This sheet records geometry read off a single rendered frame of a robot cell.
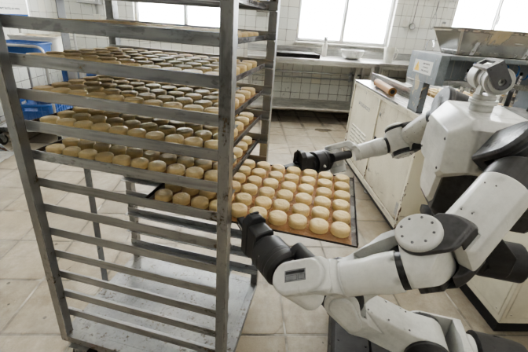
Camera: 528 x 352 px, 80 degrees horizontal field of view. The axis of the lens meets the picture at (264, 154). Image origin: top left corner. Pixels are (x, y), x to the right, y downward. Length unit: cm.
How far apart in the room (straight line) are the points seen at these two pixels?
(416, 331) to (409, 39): 461
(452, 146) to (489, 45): 133
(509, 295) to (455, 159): 109
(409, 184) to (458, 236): 153
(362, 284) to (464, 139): 42
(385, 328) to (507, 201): 72
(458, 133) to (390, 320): 69
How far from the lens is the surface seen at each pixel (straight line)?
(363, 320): 118
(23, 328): 185
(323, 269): 64
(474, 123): 85
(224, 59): 69
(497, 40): 215
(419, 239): 60
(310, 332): 164
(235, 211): 88
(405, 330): 128
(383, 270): 62
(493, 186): 69
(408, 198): 218
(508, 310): 191
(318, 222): 87
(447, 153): 87
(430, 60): 203
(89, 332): 151
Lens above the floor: 127
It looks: 23 degrees down
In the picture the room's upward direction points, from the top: 4 degrees clockwise
